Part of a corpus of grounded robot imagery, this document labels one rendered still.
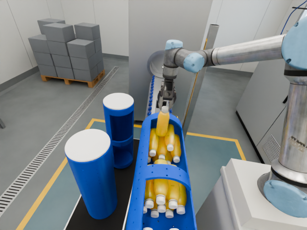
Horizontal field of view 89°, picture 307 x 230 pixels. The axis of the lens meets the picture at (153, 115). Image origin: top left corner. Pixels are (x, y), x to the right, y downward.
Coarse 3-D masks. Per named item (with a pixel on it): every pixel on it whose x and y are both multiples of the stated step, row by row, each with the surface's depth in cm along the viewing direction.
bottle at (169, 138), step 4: (168, 128) 104; (172, 128) 105; (168, 132) 101; (172, 132) 102; (164, 136) 102; (168, 136) 98; (172, 136) 99; (164, 140) 99; (168, 140) 97; (172, 140) 97; (168, 144) 95; (172, 144) 96
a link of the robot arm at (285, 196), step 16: (288, 32) 35; (304, 32) 33; (288, 48) 35; (304, 48) 33; (288, 64) 37; (304, 64) 34; (304, 80) 36; (288, 96) 42; (304, 96) 37; (288, 112) 42; (304, 112) 38; (288, 128) 42; (304, 128) 39; (288, 144) 43; (304, 144) 40; (288, 160) 44; (304, 160) 41; (272, 176) 48; (288, 176) 44; (304, 176) 42; (272, 192) 47; (288, 192) 43; (304, 192) 42; (288, 208) 45; (304, 208) 42
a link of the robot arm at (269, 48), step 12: (276, 36) 50; (216, 48) 67; (228, 48) 62; (240, 48) 58; (252, 48) 55; (264, 48) 52; (276, 48) 50; (216, 60) 67; (228, 60) 63; (240, 60) 60; (252, 60) 57; (264, 60) 55
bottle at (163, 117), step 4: (160, 112) 90; (164, 112) 88; (168, 112) 90; (160, 116) 89; (164, 116) 89; (168, 116) 90; (160, 120) 90; (164, 120) 90; (168, 120) 91; (160, 124) 92; (164, 124) 92; (168, 124) 94; (156, 128) 98; (160, 128) 94; (164, 128) 94; (156, 132) 98; (160, 132) 96; (164, 132) 96
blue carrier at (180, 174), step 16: (144, 128) 99; (176, 128) 111; (144, 144) 86; (144, 160) 77; (144, 176) 70; (160, 176) 67; (176, 176) 69; (144, 192) 64; (192, 208) 67; (128, 224) 60; (144, 224) 75; (160, 224) 77; (176, 224) 75; (192, 224) 67
